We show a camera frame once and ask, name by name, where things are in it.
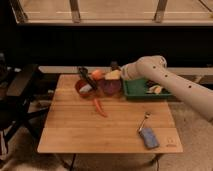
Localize black eraser block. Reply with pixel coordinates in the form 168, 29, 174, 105
110, 61, 120, 71

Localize purple plate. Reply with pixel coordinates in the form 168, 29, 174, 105
98, 79, 121, 95

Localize orange carrot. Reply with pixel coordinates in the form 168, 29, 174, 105
93, 98, 107, 117

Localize blue sponge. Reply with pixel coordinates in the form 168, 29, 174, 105
140, 127, 159, 149

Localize yellow food pieces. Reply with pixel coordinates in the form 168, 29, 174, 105
148, 85, 163, 94

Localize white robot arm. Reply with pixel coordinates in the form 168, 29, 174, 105
121, 55, 213, 122

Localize red bowl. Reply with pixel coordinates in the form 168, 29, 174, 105
75, 80, 93, 98

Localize white object in bowl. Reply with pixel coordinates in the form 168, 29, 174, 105
79, 84, 92, 93

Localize green plastic tray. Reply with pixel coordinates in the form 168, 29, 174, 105
123, 78, 172, 100

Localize wooden folding table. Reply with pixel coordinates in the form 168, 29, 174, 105
38, 74, 183, 154

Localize black spatula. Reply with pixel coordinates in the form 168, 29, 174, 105
78, 67, 97, 90

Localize black chair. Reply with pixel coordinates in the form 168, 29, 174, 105
0, 53, 48, 156

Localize orange ball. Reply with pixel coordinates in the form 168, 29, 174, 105
91, 69, 104, 80

